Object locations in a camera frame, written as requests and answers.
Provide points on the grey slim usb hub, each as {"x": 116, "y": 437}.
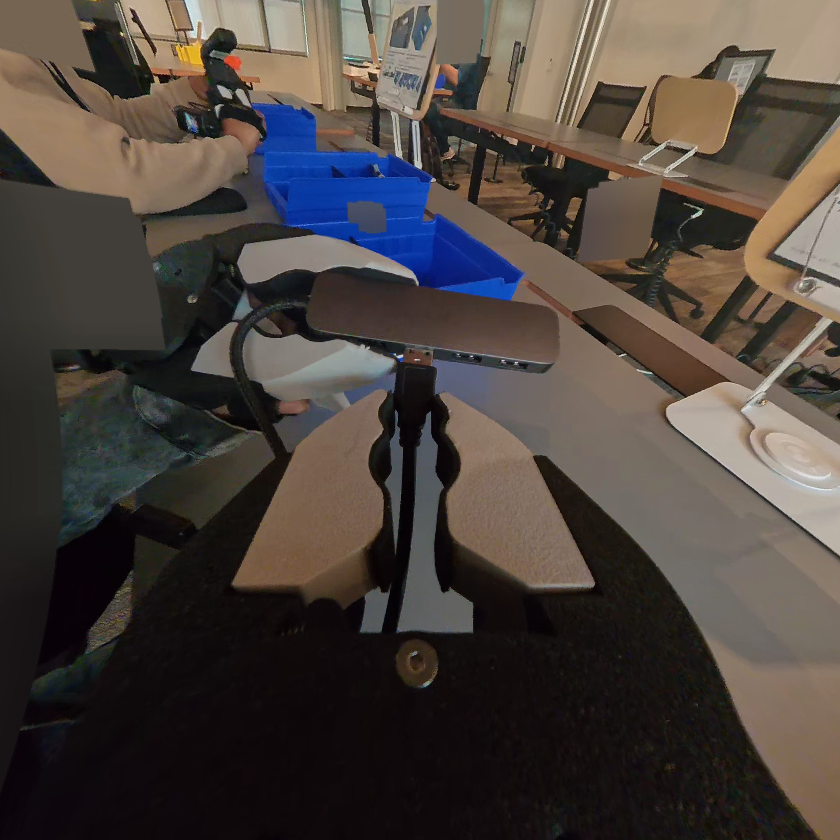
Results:
{"x": 433, "y": 322}

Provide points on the blue plastic bin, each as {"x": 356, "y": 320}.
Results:
{"x": 328, "y": 184}
{"x": 460, "y": 263}
{"x": 289, "y": 127}

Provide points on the white document stand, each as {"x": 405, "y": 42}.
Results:
{"x": 775, "y": 453}

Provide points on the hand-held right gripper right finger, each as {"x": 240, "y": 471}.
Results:
{"x": 512, "y": 519}

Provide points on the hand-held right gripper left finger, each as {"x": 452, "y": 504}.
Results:
{"x": 315, "y": 519}

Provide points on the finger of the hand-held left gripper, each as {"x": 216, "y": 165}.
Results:
{"x": 341, "y": 259}
{"x": 315, "y": 374}

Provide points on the wooden office desk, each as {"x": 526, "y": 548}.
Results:
{"x": 617, "y": 155}

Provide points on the instruction sheet on stand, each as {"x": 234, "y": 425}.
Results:
{"x": 696, "y": 112}
{"x": 788, "y": 217}

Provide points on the person's left hand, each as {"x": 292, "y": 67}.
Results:
{"x": 263, "y": 410}

